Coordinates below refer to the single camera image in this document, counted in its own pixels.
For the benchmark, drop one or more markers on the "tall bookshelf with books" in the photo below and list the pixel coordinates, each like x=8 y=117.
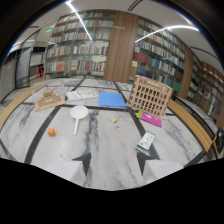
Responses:
x=77 y=45

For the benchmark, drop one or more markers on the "small yellow eraser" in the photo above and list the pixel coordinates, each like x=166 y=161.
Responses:
x=113 y=119

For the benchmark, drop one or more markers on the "small wooden castle model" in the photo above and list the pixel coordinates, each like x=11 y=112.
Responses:
x=48 y=99

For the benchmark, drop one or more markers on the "white round hand fan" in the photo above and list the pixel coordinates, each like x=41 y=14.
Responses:
x=78 y=113

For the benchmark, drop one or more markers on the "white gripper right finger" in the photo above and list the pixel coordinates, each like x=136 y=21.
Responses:
x=156 y=167

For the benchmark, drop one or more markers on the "large wooden lattice building model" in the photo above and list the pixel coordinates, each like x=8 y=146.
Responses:
x=149 y=96

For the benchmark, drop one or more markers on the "white printed booklet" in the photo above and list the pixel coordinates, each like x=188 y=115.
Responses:
x=81 y=94

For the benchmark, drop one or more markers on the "red chair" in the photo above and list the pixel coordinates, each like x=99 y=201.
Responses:
x=40 y=72

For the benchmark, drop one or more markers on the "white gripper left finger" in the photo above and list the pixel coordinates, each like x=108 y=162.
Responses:
x=74 y=166

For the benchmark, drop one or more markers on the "blue folder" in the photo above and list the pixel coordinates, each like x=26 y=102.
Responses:
x=112 y=99

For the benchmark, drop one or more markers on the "small orange cube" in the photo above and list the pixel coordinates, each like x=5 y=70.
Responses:
x=51 y=132

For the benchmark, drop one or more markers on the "green and white packet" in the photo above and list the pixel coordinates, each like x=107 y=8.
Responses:
x=145 y=142

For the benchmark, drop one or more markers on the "pink notebook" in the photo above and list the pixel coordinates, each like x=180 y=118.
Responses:
x=150 y=119

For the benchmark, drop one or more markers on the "wooden wall panel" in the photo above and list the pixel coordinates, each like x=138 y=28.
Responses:
x=120 y=48

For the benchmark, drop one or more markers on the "curved bookshelf with books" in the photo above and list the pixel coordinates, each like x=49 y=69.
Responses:
x=160 y=55

